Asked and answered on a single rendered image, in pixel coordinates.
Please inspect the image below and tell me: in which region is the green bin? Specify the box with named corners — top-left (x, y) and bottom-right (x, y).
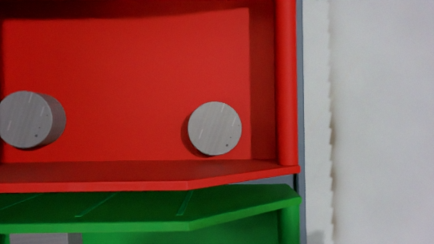
top-left (0, 184), bottom-right (302, 244)

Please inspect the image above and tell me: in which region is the grey metal block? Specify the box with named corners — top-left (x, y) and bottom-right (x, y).
top-left (9, 233), bottom-right (83, 244)

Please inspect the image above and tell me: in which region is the red open bin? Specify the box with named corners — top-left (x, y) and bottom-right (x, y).
top-left (0, 0), bottom-right (301, 193)

